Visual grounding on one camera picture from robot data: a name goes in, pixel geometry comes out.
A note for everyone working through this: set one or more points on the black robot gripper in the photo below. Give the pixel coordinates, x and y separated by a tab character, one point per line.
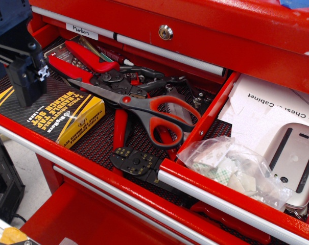
19	50

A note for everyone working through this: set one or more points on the red and grey scissors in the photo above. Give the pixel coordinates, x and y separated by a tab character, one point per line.
148	112

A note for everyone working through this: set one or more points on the red left open drawer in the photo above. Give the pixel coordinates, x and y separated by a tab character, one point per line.
97	144

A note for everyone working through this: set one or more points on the red lower open drawer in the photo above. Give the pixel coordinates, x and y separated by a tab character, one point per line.
75	213

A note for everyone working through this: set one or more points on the screwdriver bit set package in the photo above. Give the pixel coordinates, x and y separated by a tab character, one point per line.
61	52

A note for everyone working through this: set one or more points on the yellow black tap wrench box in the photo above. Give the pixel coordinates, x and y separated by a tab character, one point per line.
64	114

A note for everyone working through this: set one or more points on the white Markers label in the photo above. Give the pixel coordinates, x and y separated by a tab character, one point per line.
82	31

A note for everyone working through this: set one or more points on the red marker pen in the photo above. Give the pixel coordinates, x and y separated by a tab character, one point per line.
121	59

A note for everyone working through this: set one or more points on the black computer case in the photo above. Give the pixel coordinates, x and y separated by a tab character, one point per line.
11	186

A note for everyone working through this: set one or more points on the black metal pliers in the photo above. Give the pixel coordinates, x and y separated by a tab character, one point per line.
155	83

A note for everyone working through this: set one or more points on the red tool chest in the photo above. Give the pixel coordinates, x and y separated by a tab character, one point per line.
259	38

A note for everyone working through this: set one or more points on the silver cabinet key lock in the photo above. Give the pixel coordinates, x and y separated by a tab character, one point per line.
165	32

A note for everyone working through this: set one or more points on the silver folding utility knife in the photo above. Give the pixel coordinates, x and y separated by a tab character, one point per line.
175	109

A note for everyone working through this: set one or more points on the clear bag of adhesive pads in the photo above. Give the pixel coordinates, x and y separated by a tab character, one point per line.
231	164

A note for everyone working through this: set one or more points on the white cabinet manual paper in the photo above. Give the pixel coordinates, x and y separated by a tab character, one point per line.
257	109

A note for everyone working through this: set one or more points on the silver computer mouse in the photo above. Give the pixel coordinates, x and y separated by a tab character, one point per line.
288	159

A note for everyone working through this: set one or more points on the red handled ratchet crimper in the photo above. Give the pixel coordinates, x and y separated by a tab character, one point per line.
106	75

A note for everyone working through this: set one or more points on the red handled wire stripper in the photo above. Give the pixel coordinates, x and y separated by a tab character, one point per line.
141	165

